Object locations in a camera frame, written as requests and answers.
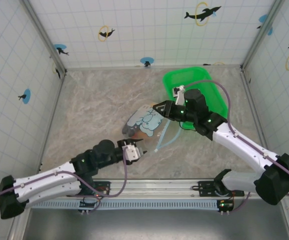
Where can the clear elephant print zip-top bag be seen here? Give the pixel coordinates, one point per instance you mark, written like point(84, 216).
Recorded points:
point(147, 122)

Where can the green plastic mesh basket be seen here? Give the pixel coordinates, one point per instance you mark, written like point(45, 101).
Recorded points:
point(184, 75)

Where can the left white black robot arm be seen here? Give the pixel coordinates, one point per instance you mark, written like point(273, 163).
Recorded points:
point(47, 180)

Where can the left black controller board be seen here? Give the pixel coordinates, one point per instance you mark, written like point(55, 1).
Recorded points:
point(87, 204)

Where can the black controller board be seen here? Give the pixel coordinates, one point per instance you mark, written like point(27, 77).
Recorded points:
point(87, 204)
point(225, 205)

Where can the grey metal sheet panel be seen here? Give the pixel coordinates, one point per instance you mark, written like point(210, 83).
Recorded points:
point(147, 225)

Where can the right black controller board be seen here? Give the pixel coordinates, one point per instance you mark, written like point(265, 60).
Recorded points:
point(225, 205)

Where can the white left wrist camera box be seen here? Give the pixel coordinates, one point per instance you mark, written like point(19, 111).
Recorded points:
point(132, 153)

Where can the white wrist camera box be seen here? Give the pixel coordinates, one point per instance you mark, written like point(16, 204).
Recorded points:
point(179, 96)
point(132, 153)

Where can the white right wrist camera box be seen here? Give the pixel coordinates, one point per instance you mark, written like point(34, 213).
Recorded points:
point(179, 96)

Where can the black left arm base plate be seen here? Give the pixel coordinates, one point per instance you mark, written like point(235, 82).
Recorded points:
point(104, 186)

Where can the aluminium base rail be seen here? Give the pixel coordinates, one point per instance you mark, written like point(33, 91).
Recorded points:
point(147, 187)

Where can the aluminium rear frame bar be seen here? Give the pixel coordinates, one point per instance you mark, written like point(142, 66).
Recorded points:
point(159, 67)

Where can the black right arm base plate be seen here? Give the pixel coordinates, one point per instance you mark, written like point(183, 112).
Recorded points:
point(205, 187)

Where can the aluminium corner frame post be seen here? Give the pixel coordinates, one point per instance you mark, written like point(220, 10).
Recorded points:
point(45, 37)
point(260, 37)

